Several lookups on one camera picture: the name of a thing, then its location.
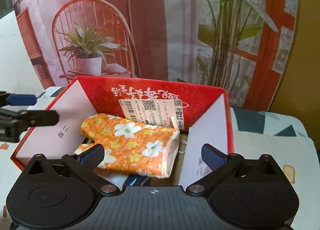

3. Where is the navy blue plastic bag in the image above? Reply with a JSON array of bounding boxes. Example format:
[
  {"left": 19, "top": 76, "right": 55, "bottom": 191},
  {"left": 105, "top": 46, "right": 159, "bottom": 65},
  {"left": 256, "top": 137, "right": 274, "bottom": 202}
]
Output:
[{"left": 123, "top": 174, "right": 151, "bottom": 187}]

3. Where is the orange floral oven mitt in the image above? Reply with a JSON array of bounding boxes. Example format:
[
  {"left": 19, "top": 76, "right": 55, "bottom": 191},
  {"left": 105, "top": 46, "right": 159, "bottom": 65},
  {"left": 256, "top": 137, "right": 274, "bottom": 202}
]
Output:
[{"left": 74, "top": 113, "right": 180, "bottom": 179}]

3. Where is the red strawberry cardboard box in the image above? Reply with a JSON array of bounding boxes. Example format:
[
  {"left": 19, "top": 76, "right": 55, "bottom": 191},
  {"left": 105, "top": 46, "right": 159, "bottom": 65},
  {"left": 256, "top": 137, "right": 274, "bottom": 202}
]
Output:
[{"left": 11, "top": 76, "right": 234, "bottom": 182}]

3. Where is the printed living room backdrop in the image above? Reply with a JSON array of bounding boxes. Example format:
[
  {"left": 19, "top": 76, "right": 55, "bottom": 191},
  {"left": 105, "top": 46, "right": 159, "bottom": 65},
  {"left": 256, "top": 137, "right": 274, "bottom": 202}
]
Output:
[{"left": 12, "top": 0, "right": 298, "bottom": 111}]

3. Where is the white marble board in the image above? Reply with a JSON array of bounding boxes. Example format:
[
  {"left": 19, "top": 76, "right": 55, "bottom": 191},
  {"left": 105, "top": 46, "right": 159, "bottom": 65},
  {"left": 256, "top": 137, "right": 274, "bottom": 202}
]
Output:
[{"left": 0, "top": 11, "right": 44, "bottom": 96}]

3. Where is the patterned white tablecloth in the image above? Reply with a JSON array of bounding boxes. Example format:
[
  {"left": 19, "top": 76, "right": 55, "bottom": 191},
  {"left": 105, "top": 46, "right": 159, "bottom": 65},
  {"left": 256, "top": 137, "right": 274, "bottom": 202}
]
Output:
[{"left": 1, "top": 86, "right": 319, "bottom": 229}]

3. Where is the wooden wall panel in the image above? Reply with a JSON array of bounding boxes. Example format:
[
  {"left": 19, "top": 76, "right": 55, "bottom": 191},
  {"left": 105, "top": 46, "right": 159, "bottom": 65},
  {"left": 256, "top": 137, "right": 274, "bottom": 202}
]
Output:
[{"left": 270, "top": 0, "right": 319, "bottom": 148}]

